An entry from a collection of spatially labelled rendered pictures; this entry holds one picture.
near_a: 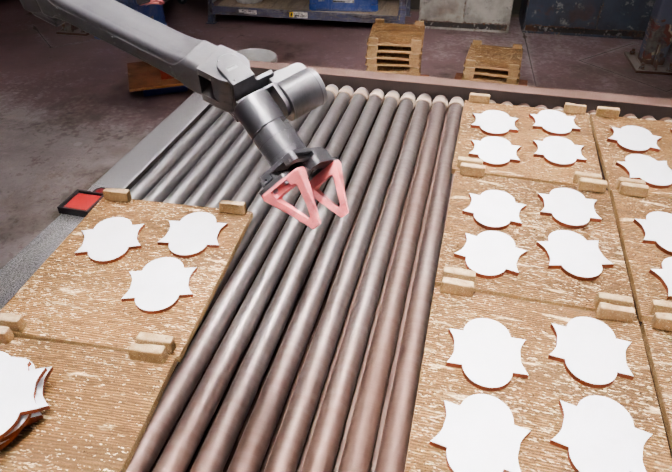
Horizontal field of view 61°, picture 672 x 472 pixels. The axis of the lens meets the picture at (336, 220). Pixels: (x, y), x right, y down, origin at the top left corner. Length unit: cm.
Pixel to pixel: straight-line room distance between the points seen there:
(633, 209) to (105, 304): 110
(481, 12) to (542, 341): 461
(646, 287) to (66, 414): 100
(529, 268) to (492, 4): 442
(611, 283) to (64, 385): 95
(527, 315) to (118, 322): 70
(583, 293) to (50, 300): 96
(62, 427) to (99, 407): 5
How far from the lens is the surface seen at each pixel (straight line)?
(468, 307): 105
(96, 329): 106
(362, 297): 106
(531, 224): 128
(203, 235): 119
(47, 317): 112
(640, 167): 156
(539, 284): 113
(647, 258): 127
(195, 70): 85
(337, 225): 123
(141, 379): 97
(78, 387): 99
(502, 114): 170
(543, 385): 96
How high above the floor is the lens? 166
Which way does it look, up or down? 36 degrees down
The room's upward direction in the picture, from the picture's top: straight up
